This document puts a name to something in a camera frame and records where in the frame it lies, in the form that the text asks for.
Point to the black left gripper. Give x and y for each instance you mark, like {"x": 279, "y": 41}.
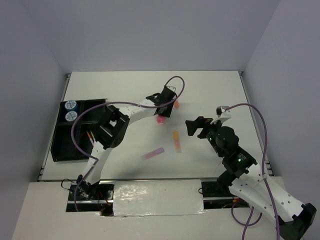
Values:
{"x": 166, "y": 113}

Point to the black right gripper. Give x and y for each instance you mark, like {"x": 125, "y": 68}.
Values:
{"x": 200, "y": 122}

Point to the pink marker tube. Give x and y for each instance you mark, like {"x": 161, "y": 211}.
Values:
{"x": 161, "y": 120}

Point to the purple highlighter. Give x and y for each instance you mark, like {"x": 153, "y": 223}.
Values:
{"x": 153, "y": 153}

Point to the thin orange pen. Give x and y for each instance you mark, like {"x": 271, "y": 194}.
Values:
{"x": 90, "y": 138}

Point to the blue round tape container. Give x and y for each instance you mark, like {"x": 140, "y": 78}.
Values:
{"x": 71, "y": 116}
{"x": 71, "y": 105}

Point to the thin yellow pen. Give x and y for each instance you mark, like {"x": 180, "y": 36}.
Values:
{"x": 92, "y": 137}

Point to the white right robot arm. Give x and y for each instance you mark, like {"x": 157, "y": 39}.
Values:
{"x": 244, "y": 178}

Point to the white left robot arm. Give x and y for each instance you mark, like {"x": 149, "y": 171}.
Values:
{"x": 110, "y": 131}

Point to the orange capped highlighter far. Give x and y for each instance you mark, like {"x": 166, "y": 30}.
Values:
{"x": 176, "y": 104}

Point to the yellow orange highlighter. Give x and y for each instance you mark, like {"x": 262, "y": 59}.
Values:
{"x": 176, "y": 139}

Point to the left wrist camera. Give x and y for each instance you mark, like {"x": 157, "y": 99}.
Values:
{"x": 172, "y": 88}

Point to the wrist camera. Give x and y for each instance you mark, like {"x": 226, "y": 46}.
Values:
{"x": 172, "y": 88}
{"x": 222, "y": 115}

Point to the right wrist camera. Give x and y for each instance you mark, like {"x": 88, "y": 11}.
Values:
{"x": 222, "y": 115}

